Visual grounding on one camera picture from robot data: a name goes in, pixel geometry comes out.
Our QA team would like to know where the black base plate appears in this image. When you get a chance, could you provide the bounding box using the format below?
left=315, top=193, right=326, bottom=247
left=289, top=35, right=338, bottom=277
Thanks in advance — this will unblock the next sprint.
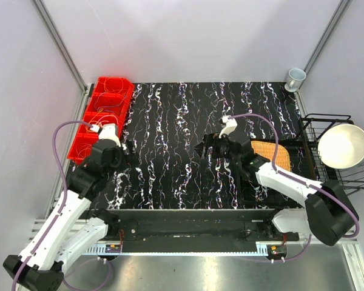
left=84, top=209, right=300, bottom=245

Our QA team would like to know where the yellow cable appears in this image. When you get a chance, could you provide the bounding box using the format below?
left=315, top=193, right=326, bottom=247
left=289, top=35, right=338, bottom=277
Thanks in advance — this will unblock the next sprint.
left=87, top=111, right=119, bottom=128

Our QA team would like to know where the white bowl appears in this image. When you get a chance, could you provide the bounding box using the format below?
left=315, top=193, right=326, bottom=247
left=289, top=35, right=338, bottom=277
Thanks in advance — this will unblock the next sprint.
left=317, top=124, right=364, bottom=170

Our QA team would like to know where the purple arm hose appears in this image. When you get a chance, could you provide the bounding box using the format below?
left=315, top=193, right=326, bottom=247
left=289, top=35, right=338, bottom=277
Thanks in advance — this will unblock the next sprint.
left=229, top=113, right=361, bottom=263
left=11, top=120, right=115, bottom=291

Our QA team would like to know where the orange cable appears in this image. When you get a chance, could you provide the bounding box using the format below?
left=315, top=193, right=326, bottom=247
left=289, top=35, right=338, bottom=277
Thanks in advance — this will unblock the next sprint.
left=99, top=78, right=131, bottom=95

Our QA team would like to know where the white mug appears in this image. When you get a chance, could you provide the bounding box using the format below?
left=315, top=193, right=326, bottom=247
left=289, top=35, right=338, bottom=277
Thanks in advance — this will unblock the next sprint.
left=285, top=68, right=307, bottom=92

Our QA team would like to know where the purple left arm hose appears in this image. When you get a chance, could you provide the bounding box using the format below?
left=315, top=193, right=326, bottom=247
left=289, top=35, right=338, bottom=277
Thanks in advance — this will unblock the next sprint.
left=11, top=120, right=115, bottom=291

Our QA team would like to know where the black wire dish rack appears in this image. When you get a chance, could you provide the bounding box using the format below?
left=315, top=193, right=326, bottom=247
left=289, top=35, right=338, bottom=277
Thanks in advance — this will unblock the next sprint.
left=297, top=113, right=364, bottom=195

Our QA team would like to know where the pink cable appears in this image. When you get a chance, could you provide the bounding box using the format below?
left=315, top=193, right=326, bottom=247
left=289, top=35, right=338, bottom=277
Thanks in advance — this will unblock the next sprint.
left=72, top=142, right=93, bottom=160

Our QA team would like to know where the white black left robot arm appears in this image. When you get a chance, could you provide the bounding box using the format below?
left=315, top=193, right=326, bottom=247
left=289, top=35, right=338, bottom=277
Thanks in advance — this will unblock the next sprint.
left=3, top=122, right=138, bottom=290

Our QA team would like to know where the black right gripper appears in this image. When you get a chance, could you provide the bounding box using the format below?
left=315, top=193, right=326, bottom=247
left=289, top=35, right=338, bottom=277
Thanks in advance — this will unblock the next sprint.
left=193, top=132, right=241, bottom=166

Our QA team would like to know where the red storage bin row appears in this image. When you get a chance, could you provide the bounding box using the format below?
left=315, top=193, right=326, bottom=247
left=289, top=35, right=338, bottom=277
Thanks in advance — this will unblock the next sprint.
left=67, top=76, right=135, bottom=165

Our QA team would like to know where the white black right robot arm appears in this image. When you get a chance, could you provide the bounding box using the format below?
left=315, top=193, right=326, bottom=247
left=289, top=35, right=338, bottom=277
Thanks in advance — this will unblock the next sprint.
left=194, top=116, right=360, bottom=246

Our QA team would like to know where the woven bamboo tray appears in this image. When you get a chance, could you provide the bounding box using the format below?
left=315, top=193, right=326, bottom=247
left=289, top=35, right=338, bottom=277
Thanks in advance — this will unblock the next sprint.
left=250, top=141, right=291, bottom=172

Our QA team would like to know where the purple right arm hose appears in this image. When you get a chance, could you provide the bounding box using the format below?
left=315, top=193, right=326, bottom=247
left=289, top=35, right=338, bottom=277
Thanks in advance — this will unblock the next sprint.
left=229, top=113, right=361, bottom=263

